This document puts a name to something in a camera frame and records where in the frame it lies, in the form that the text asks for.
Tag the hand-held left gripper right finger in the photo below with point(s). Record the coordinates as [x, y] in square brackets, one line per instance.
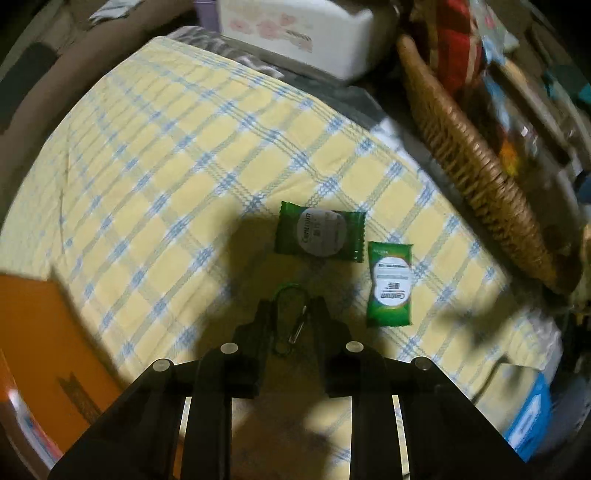
[323, 332]

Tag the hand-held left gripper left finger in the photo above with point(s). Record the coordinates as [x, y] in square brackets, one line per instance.
[258, 332]

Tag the green carabiner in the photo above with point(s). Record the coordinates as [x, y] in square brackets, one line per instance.
[293, 323]

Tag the green packet with oblong label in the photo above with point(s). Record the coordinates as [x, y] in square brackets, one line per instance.
[390, 284]

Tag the green packet with round label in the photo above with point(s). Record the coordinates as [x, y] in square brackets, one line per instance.
[321, 230]

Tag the yellow plaid cloth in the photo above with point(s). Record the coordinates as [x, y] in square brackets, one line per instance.
[184, 184]

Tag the orange cardboard box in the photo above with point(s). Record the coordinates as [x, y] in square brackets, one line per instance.
[41, 332]

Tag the blue box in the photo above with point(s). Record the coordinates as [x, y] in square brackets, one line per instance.
[528, 415]

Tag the wicker basket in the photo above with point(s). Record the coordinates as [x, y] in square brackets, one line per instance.
[480, 166]

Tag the white tissue box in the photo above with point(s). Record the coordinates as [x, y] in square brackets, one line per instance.
[295, 27]

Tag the assorted snack packets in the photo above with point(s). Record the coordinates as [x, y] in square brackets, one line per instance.
[455, 46]

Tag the brown sofa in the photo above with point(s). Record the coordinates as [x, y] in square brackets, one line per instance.
[106, 50]

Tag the black cushion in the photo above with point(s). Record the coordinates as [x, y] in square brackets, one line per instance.
[27, 83]

